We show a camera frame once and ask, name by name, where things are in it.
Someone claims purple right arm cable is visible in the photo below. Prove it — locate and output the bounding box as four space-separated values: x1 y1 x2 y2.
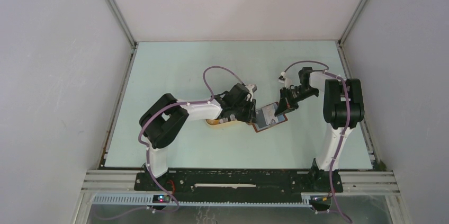
279 60 353 224

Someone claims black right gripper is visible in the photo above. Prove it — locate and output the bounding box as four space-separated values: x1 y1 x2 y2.
275 86 318 117

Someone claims brown leather card holder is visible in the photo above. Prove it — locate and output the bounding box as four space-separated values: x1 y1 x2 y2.
252 102 288 133

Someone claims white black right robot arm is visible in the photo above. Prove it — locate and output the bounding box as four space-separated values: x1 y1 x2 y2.
275 67 365 191

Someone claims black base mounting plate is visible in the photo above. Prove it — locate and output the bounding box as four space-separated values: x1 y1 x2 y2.
134 168 343 203

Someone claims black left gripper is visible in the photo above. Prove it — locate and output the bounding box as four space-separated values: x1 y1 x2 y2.
232 97 257 123

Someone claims beige plastic card tray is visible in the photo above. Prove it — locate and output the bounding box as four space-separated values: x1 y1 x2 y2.
205 119 251 129

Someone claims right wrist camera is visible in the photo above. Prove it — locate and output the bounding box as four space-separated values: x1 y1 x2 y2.
278 71 293 88

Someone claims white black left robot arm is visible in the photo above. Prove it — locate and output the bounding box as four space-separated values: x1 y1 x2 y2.
138 83 257 191

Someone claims aluminium frame rail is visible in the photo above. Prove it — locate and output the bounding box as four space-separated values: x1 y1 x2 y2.
81 169 401 207

